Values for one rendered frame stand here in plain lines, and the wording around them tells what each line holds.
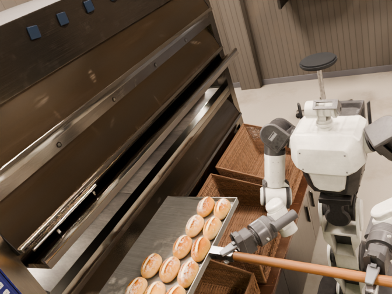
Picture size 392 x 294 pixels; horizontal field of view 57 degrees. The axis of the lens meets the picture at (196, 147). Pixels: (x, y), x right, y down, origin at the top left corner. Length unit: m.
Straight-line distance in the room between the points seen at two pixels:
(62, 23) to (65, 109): 0.33
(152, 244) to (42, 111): 0.66
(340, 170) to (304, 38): 3.81
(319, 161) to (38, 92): 1.07
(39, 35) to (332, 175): 1.20
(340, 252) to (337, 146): 0.67
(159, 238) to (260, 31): 4.09
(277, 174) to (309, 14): 3.64
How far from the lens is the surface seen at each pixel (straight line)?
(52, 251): 1.33
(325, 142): 1.41
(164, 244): 1.47
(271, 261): 1.24
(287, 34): 5.15
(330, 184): 1.52
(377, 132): 1.40
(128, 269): 1.46
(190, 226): 1.42
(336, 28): 5.04
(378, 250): 1.19
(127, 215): 1.77
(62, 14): 1.57
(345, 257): 1.92
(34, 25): 1.48
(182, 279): 1.27
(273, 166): 1.56
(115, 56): 1.74
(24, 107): 1.43
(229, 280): 1.99
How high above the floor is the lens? 2.16
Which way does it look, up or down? 29 degrees down
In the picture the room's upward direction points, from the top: 20 degrees counter-clockwise
